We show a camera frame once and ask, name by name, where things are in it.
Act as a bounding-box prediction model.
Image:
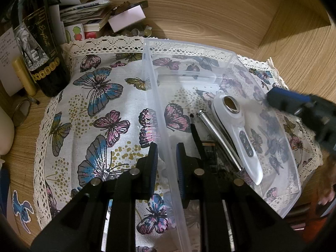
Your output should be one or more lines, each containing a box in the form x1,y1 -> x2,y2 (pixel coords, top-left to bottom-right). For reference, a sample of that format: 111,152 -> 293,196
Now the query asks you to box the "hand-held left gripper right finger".
175,142 -> 309,252

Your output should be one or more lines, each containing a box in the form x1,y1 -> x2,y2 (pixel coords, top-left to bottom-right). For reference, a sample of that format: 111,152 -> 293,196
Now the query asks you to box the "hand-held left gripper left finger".
30,143 -> 159,252

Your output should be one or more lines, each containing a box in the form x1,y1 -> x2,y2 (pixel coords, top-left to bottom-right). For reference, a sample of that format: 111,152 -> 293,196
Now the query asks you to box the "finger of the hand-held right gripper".
266,87 -> 313,116

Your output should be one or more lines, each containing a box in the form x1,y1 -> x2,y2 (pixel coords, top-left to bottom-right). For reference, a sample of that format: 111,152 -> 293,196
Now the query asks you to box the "black yellow small tool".
202,140 -> 218,175

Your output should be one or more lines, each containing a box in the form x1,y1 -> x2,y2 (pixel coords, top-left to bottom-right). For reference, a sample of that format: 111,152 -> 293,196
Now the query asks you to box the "clear plastic storage box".
142,38 -> 302,252

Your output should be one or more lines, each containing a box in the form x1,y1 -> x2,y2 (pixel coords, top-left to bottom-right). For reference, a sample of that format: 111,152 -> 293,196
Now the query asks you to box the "silver metal tube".
197,109 -> 246,175

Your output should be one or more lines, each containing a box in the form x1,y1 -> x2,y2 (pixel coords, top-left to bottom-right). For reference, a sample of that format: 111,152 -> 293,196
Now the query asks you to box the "white handheld massager device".
212,92 -> 263,185

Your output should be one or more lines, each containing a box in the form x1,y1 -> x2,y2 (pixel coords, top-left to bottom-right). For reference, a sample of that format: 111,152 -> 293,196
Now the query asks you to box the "person's right hand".
316,185 -> 336,206

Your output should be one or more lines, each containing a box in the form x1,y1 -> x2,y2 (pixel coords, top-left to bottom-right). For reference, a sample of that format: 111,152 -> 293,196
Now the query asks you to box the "butterfly print lace cloth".
33,35 -> 323,252

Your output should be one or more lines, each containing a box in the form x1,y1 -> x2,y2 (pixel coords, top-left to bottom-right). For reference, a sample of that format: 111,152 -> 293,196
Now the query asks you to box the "pile of small caps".
115,26 -> 153,38

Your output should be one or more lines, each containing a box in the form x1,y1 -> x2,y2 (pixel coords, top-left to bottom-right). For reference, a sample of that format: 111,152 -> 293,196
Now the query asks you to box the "blue cartoon sticker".
12,190 -> 34,233

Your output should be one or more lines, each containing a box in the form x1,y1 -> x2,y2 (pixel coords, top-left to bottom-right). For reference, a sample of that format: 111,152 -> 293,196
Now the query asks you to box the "small pink white box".
108,5 -> 146,32

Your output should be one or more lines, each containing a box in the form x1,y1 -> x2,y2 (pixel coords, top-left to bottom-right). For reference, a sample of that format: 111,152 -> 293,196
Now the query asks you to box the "fruit print box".
64,24 -> 86,42

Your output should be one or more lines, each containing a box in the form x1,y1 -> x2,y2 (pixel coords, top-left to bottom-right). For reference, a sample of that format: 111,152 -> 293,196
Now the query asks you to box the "pale pink mug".
0,108 -> 15,155

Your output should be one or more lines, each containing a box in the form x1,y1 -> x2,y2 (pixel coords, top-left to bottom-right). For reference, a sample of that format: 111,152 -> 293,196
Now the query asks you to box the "dark wine bottle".
12,0 -> 71,97

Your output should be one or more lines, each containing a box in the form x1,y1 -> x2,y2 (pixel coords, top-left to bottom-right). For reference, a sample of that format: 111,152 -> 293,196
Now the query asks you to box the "yellow lip balm tube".
12,58 -> 37,97

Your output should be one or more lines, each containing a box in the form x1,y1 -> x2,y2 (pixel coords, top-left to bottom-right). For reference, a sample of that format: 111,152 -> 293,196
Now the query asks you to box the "stack of papers and booklets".
45,0 -> 113,32

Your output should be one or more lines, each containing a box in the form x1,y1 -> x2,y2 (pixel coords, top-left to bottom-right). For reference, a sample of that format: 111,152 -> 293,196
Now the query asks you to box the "white handwritten note paper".
0,29 -> 29,96

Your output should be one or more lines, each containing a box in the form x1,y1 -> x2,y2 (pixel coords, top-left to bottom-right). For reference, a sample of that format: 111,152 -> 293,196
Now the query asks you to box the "round metal ring lens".
12,97 -> 40,127

